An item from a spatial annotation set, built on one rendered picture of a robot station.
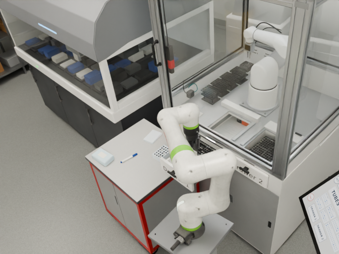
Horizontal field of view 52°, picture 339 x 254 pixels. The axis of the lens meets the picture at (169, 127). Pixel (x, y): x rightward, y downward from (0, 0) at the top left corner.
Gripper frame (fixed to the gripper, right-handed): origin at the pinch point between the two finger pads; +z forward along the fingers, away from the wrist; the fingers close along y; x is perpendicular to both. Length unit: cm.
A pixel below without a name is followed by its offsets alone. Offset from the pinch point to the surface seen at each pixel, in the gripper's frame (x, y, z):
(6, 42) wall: -431, -33, 66
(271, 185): 42, -23, 15
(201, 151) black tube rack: -6.5, -12.9, 10.2
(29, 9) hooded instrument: -184, 1, -52
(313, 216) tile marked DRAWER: 74, -9, 1
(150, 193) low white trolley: -16.7, 26.0, 26.2
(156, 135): -53, -13, 22
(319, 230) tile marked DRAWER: 81, -4, 0
